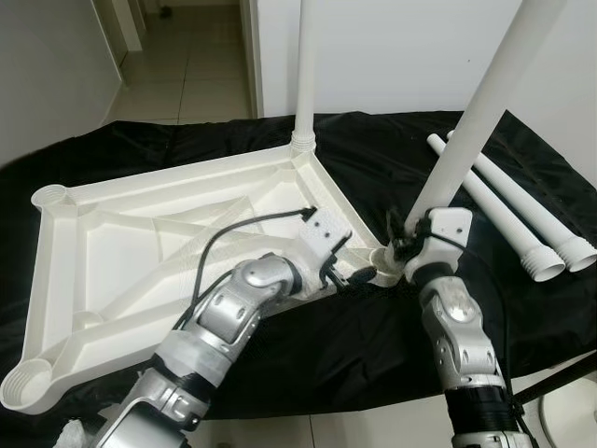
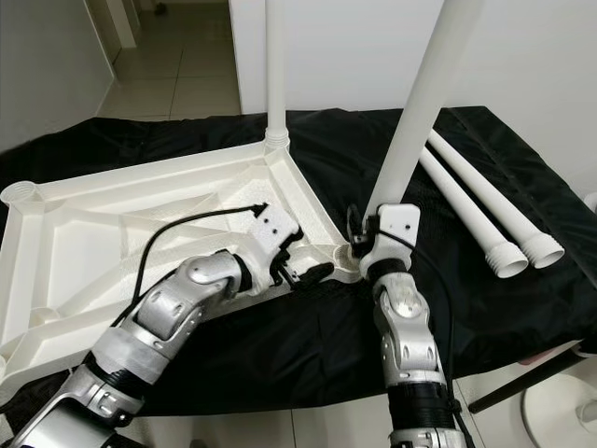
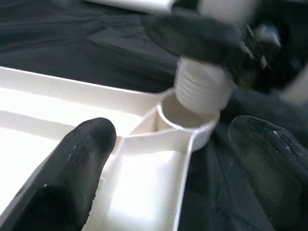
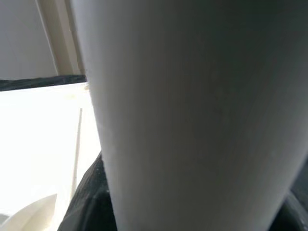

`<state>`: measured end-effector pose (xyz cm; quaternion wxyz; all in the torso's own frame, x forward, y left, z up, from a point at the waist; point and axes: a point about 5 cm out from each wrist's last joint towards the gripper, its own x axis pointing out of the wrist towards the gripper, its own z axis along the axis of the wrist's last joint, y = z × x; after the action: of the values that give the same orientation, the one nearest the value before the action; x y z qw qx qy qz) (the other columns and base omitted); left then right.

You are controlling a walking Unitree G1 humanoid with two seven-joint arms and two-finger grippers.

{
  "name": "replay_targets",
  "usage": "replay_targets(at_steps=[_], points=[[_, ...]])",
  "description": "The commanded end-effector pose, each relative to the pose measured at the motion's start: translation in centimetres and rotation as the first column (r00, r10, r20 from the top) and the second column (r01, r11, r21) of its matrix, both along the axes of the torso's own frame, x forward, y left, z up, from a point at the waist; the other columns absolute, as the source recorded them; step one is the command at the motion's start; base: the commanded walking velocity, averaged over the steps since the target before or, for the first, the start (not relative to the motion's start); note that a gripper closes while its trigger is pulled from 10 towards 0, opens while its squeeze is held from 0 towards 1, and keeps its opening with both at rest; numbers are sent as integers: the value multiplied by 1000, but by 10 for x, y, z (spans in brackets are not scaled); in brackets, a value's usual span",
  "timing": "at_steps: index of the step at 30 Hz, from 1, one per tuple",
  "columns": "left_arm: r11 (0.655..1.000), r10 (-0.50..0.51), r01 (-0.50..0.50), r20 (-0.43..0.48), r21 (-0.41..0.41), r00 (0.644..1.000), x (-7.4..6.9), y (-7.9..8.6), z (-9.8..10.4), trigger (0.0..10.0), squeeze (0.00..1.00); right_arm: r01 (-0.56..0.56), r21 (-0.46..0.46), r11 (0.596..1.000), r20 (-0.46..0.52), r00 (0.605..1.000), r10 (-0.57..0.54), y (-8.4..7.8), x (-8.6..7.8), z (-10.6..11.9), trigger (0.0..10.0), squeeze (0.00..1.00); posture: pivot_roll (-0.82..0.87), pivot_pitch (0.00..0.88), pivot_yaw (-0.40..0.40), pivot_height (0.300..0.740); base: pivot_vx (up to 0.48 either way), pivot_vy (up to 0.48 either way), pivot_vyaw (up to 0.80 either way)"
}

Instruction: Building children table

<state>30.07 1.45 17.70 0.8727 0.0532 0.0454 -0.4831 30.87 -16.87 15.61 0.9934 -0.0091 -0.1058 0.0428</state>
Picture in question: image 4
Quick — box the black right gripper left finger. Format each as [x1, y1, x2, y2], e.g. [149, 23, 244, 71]
[57, 151, 118, 231]

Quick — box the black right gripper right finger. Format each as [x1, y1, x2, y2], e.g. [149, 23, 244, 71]
[281, 190, 308, 231]

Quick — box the white plastic table top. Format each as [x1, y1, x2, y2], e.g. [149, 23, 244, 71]
[0, 81, 103, 231]

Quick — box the white plastic table leg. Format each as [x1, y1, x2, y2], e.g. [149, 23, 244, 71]
[69, 0, 308, 231]

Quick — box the black cloth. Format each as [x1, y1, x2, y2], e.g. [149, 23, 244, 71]
[0, 74, 308, 207]

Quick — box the door frame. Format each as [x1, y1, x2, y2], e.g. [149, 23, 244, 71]
[36, 0, 85, 76]

